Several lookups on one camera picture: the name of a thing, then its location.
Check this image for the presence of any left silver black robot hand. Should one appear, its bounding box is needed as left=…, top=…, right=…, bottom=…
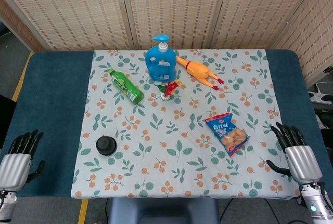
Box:
left=0, top=129, right=46, bottom=192

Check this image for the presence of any red green feather shuttlecock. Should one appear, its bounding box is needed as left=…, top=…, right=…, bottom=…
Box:
left=154, top=80, right=183, bottom=102

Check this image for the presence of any blue pump detergent bottle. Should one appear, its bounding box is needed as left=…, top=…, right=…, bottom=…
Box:
left=145, top=34, right=178, bottom=82

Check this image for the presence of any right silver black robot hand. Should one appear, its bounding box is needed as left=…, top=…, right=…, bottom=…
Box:
left=265, top=122, right=324, bottom=185

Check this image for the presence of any bamboo folding screen panel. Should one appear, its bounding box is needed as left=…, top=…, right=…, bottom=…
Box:
left=272, top=0, right=333, bottom=88
left=0, top=0, right=46, bottom=52
left=210, top=0, right=326, bottom=50
left=0, top=0, right=135, bottom=52
left=119, top=0, right=231, bottom=50

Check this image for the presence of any black round object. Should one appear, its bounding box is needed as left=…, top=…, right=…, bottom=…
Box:
left=95, top=135, right=117, bottom=156

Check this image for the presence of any yellow rubber chicken toy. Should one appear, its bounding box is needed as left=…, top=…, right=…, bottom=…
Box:
left=176, top=55, right=225, bottom=91

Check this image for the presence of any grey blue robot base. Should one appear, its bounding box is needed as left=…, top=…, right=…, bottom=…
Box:
left=108, top=197, right=220, bottom=224

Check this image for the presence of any green tea bottle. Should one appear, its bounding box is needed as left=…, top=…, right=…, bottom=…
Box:
left=108, top=68, right=145, bottom=104

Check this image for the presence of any black floor equipment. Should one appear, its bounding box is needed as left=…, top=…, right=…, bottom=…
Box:
left=313, top=103, right=333, bottom=131

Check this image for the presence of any floral print tablecloth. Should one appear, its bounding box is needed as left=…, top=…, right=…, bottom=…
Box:
left=70, top=49, right=300, bottom=199

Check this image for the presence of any blue snack bag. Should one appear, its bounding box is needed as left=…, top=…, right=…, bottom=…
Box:
left=204, top=112, right=251, bottom=157

